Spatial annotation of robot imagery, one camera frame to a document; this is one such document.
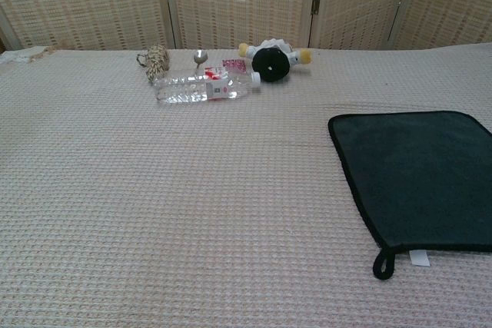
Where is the green and yellow black-trimmed towel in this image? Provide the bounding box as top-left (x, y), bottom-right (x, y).
top-left (327, 111), bottom-right (492, 281)

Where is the pink patterned packet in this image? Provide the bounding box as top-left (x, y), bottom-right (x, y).
top-left (221, 58), bottom-right (248, 75)

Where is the clear plastic water bottle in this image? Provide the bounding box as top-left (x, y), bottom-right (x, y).
top-left (152, 71), bottom-right (262, 105)

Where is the black and white plush toy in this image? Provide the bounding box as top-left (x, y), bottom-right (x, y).
top-left (238, 38), bottom-right (314, 84)

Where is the metal spoon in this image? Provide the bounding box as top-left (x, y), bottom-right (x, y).
top-left (193, 50), bottom-right (209, 72)

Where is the beige woven tablecloth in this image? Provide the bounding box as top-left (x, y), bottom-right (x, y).
top-left (0, 44), bottom-right (492, 328)

